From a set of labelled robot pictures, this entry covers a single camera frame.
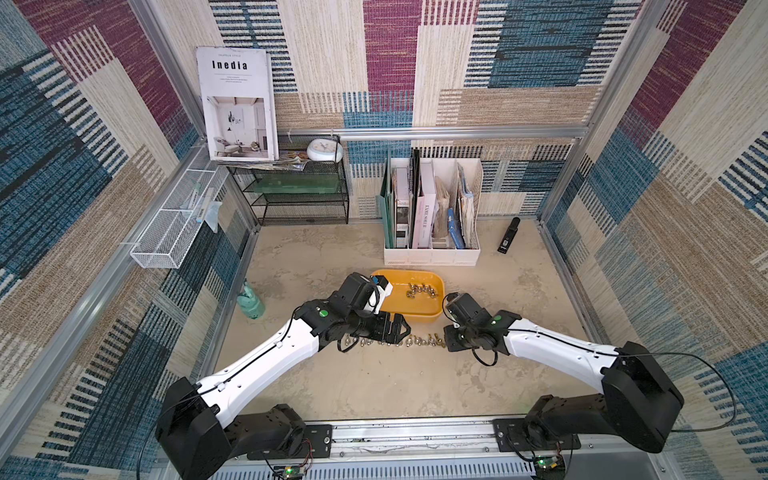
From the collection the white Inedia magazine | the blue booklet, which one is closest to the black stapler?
the blue booklet

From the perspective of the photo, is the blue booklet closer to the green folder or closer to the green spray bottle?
the green folder

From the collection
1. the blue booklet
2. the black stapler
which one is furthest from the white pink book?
the black stapler

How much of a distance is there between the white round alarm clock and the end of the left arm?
42cm

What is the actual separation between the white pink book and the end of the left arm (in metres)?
0.36

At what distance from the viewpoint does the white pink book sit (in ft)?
3.05

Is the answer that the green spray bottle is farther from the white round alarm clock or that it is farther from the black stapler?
the black stapler

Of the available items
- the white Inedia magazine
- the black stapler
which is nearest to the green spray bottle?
the white Inedia magazine

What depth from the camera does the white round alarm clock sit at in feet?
2.93

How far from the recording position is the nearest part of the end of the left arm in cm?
57

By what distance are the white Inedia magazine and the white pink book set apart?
440 mm

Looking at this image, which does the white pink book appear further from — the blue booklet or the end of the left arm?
the end of the left arm

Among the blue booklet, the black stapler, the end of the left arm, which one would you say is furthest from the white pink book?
the end of the left arm

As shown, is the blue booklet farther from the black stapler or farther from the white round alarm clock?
the white round alarm clock

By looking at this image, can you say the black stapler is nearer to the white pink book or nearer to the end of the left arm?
the white pink book
